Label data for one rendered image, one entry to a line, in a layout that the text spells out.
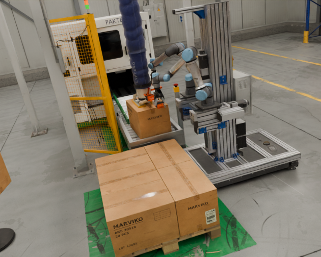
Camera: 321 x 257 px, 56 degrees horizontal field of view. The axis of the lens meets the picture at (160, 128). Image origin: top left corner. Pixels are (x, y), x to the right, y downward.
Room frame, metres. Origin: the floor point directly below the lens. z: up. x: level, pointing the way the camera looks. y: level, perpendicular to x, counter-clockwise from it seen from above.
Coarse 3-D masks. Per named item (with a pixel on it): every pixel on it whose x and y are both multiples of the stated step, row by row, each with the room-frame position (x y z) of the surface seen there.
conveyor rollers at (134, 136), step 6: (126, 96) 5.56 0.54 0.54; (132, 96) 5.49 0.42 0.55; (114, 102) 5.32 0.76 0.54; (120, 102) 5.25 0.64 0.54; (126, 108) 4.84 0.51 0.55; (126, 114) 4.55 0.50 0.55; (126, 126) 4.02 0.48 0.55; (132, 132) 3.83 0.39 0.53; (132, 138) 3.58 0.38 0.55; (138, 138) 3.58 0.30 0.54
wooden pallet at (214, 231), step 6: (210, 228) 2.21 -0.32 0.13; (216, 228) 2.22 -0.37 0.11; (192, 234) 2.18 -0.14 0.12; (198, 234) 2.18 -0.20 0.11; (210, 234) 2.22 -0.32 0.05; (216, 234) 2.22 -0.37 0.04; (174, 240) 2.13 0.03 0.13; (180, 240) 2.14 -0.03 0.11; (156, 246) 2.09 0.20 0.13; (162, 246) 2.10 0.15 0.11; (168, 246) 2.12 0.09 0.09; (174, 246) 2.13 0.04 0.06; (132, 252) 2.07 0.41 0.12; (138, 252) 2.05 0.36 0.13; (144, 252) 2.07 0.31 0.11; (168, 252) 2.11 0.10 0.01
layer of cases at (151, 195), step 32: (96, 160) 3.14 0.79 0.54; (128, 160) 3.02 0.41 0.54; (160, 160) 2.90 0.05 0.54; (192, 160) 2.80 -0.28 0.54; (128, 192) 2.39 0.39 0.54; (160, 192) 2.31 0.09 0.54; (192, 192) 2.24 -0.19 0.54; (128, 224) 2.05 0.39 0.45; (160, 224) 2.11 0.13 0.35; (192, 224) 2.17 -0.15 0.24
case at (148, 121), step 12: (132, 108) 3.63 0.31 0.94; (144, 108) 3.53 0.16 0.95; (156, 108) 3.49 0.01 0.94; (168, 108) 3.54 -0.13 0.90; (132, 120) 3.77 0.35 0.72; (144, 120) 3.44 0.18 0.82; (156, 120) 3.49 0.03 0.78; (168, 120) 3.53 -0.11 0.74; (144, 132) 3.43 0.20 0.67; (156, 132) 3.48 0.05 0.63
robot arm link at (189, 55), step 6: (186, 48) 3.00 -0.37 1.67; (192, 48) 3.01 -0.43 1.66; (186, 54) 2.95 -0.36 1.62; (192, 54) 2.93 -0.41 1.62; (186, 60) 2.95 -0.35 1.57; (192, 60) 2.95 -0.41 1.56; (192, 66) 2.96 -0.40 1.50; (192, 72) 2.96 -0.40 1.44; (198, 72) 2.95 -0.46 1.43; (198, 78) 2.94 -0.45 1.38; (198, 84) 2.93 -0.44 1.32; (198, 90) 2.92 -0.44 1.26; (204, 90) 2.91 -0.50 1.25; (198, 96) 2.92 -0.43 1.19; (204, 96) 2.89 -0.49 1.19
